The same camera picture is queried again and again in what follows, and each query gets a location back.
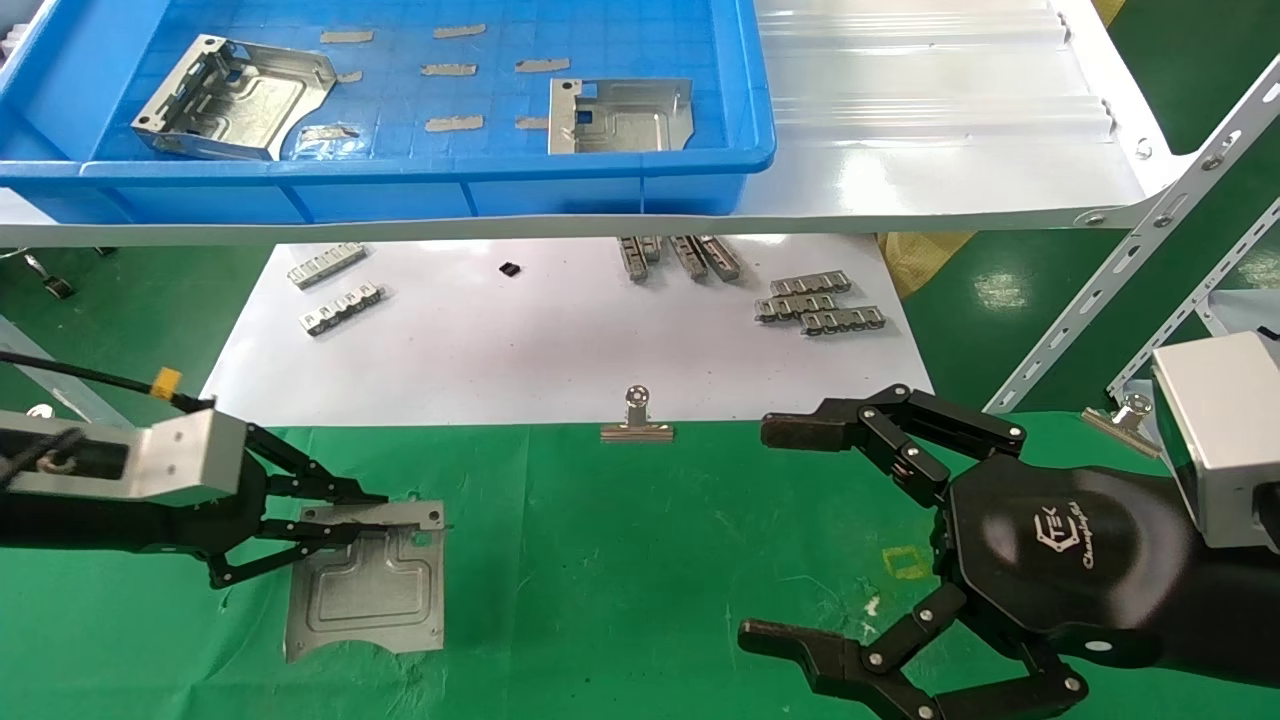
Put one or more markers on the small slotted metal rail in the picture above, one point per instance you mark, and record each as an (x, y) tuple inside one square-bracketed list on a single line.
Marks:
[(652, 247), (325, 265), (842, 320), (795, 306), (722, 258), (688, 256), (630, 260), (810, 284), (342, 309)]

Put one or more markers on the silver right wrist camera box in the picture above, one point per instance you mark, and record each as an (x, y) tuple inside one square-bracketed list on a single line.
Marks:
[(1220, 430)]

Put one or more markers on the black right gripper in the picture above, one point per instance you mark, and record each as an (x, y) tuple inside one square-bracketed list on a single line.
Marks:
[(1060, 560)]

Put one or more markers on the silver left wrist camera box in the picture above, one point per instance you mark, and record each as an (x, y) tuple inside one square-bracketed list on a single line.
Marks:
[(190, 455)]

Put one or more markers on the metal bracket with raised walls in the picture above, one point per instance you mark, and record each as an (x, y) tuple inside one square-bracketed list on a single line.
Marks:
[(240, 105)]

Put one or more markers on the embossed metal plate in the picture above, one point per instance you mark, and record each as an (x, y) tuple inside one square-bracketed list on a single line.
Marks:
[(370, 600), (620, 125)]

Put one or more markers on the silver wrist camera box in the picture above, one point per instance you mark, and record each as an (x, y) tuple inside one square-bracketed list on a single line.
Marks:
[(1220, 430), (190, 455)]

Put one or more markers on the blue plastic bin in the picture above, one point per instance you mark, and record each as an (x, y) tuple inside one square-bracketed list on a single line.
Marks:
[(400, 200)]

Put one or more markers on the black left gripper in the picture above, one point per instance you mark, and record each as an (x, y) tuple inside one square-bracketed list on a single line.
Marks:
[(120, 525)]

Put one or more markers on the white perforated shelf post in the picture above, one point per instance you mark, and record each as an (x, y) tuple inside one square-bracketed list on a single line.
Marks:
[(1200, 300), (1150, 230)]

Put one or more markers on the yellow plastic bag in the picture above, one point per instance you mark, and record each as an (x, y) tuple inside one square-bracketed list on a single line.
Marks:
[(920, 262)]

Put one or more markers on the crumpled clear tape piece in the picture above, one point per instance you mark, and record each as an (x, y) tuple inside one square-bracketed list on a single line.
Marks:
[(325, 133)]

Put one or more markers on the white metal shelf board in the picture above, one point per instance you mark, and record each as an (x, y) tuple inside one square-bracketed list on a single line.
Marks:
[(900, 150)]

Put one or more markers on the green table cloth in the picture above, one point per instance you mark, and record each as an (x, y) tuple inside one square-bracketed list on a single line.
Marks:
[(600, 580)]

